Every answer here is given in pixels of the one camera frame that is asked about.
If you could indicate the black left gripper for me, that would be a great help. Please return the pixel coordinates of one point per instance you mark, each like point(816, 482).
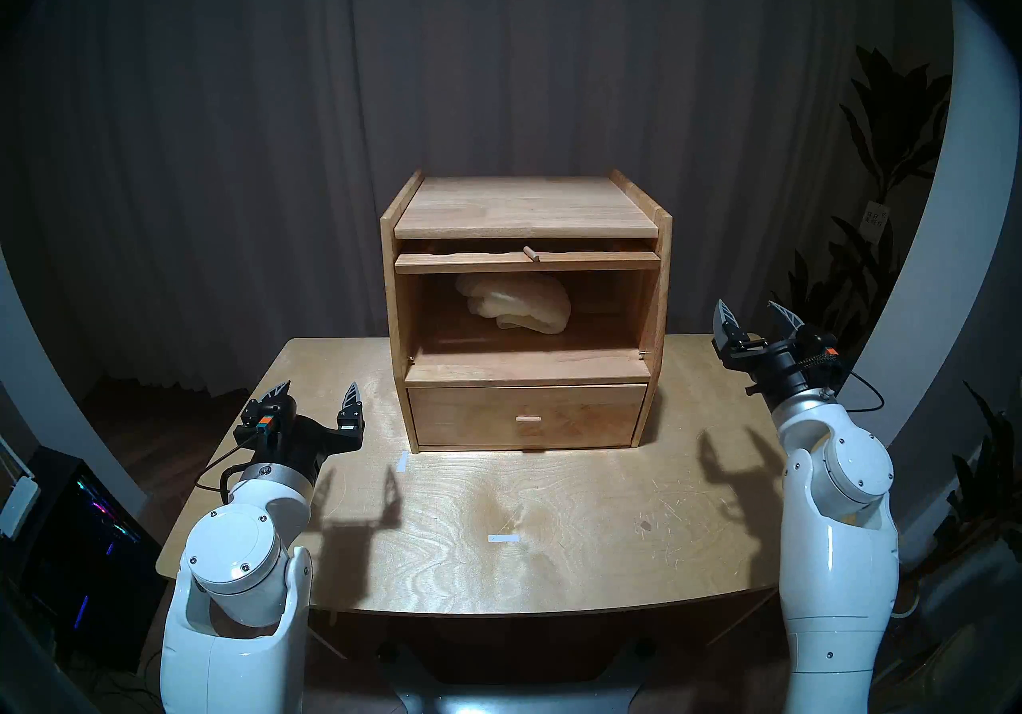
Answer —
point(311, 442)

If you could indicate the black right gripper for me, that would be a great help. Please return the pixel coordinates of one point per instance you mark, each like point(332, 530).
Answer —
point(778, 369)

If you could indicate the wooden sliding door with knob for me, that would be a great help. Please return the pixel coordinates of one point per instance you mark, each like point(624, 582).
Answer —
point(463, 263)

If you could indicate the cream towel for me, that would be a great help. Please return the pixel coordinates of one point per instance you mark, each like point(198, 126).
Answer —
point(519, 301)

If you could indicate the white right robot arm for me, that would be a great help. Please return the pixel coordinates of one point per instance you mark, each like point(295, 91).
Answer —
point(838, 561)

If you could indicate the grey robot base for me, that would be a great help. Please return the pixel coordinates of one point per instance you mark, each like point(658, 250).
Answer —
point(511, 700)

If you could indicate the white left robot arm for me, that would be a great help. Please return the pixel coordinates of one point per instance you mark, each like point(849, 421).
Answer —
point(235, 561)

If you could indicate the white plant tag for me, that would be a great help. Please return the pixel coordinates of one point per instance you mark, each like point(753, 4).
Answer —
point(876, 221)

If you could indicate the tall dark leafy plant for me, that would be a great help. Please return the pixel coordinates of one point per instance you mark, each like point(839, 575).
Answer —
point(898, 121)

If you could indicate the wooden cabinet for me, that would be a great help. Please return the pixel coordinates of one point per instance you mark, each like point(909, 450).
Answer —
point(519, 205)

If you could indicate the black computer tower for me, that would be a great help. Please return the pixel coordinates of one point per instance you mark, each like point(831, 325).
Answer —
point(88, 561)

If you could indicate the small dark potted plant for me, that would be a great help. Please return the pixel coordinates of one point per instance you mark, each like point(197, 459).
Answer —
point(986, 481)

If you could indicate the grey curtain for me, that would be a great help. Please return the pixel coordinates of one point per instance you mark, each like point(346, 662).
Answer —
point(239, 121)

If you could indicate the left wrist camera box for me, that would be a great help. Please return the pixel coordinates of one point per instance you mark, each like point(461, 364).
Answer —
point(262, 423)

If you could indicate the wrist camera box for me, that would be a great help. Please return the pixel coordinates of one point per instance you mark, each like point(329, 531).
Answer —
point(822, 345)
point(262, 423)

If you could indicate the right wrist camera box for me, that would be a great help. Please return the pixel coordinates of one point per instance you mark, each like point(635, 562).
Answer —
point(822, 345)

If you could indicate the white wall device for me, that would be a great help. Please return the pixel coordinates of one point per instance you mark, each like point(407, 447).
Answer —
point(17, 505)

